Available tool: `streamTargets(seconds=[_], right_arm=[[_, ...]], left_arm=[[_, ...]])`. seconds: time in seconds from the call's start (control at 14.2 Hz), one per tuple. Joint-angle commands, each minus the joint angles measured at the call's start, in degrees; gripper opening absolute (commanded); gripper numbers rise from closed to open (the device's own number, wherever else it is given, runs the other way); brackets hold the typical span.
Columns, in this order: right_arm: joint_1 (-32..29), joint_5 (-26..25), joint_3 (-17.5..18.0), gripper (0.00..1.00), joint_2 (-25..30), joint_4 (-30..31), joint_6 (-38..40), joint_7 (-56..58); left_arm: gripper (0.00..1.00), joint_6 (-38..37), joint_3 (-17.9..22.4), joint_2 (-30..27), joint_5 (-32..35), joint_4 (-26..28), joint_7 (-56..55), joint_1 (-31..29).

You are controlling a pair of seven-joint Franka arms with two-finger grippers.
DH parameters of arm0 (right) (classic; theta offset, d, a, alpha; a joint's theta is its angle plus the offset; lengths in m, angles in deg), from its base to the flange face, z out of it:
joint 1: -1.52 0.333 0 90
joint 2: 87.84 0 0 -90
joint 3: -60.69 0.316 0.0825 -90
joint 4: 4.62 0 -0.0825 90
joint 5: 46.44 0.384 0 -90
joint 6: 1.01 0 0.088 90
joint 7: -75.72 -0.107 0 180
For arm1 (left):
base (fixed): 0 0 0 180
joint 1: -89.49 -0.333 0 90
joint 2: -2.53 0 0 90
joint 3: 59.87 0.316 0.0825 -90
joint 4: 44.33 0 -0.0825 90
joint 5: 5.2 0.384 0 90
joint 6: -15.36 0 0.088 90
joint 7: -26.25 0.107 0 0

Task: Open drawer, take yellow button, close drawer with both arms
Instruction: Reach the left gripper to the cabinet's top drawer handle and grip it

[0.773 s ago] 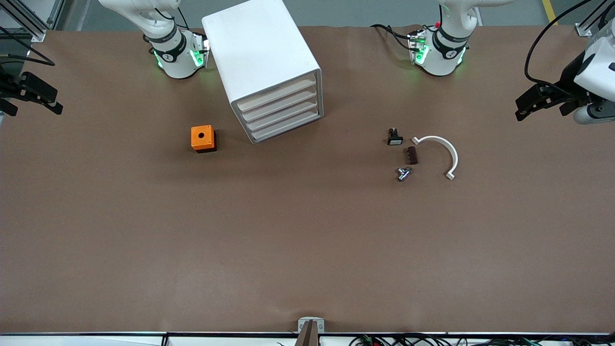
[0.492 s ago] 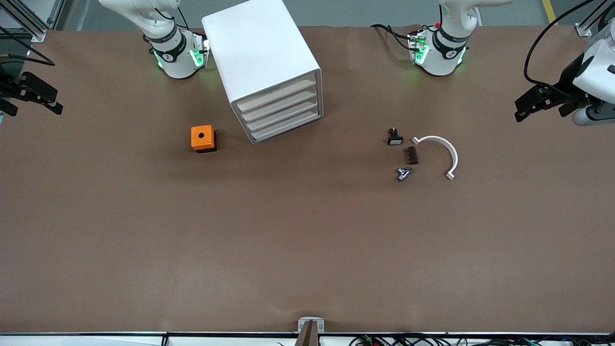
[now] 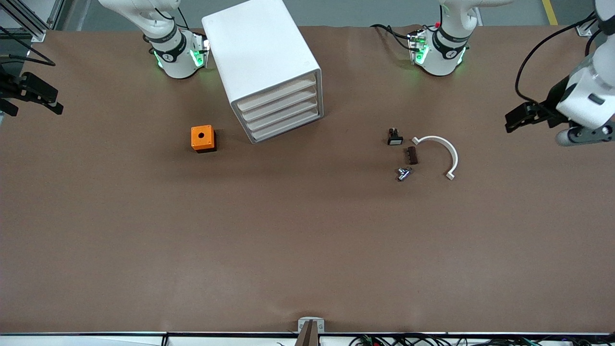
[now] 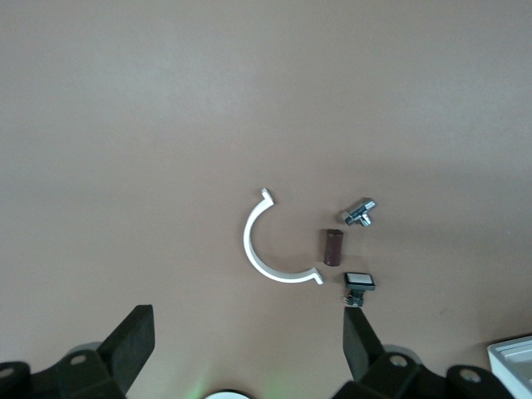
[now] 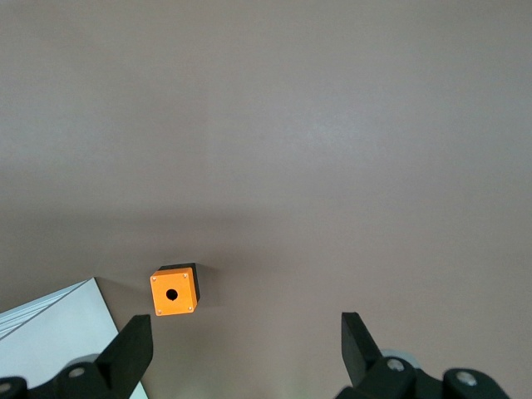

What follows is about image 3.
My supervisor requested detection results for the aluminium frame profile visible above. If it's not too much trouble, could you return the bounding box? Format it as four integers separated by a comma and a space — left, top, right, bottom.
0, 0, 49, 42

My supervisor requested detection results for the orange button enclosure box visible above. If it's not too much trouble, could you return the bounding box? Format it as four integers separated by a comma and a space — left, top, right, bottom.
191, 125, 217, 153

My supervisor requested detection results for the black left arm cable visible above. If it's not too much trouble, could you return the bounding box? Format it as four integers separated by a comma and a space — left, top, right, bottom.
515, 12, 601, 105

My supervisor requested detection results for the black cable bundle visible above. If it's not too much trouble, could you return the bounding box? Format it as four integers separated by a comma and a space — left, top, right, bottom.
348, 334, 615, 346

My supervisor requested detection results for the white table edge rail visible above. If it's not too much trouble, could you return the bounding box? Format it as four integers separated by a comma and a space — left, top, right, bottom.
0, 332, 615, 346

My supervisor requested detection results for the grey table edge mount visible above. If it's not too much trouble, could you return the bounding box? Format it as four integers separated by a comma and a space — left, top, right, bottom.
297, 317, 325, 346

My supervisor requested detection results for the white curved plastic bracket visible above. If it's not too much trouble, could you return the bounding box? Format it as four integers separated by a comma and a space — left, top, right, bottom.
412, 136, 459, 181

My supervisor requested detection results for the brown table cover mat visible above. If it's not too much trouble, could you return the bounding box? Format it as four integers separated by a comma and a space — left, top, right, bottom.
0, 24, 615, 334

